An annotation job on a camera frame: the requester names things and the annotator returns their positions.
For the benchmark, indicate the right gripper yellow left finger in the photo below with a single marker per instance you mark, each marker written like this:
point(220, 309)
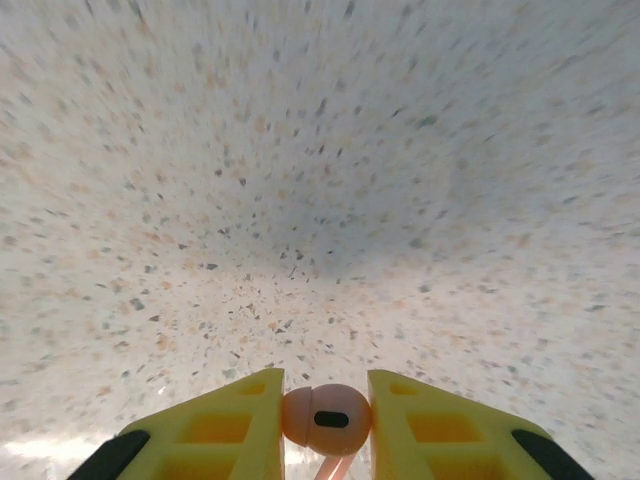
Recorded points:
point(175, 450)

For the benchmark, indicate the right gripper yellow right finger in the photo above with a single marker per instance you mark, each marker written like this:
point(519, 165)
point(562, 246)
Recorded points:
point(490, 450)

